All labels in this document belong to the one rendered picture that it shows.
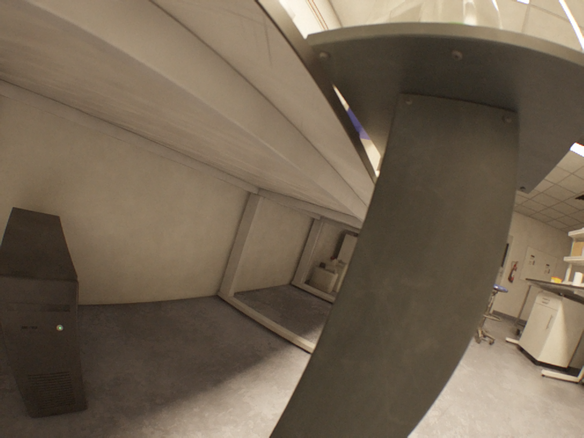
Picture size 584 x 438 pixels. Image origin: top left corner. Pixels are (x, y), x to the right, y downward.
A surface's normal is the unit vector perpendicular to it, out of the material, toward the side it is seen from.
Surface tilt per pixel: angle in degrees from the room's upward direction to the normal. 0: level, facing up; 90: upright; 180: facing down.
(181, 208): 90
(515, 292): 90
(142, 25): 90
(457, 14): 90
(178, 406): 0
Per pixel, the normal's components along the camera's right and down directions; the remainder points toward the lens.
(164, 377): 0.33, -0.95
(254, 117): 0.83, 0.29
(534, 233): -0.46, -0.15
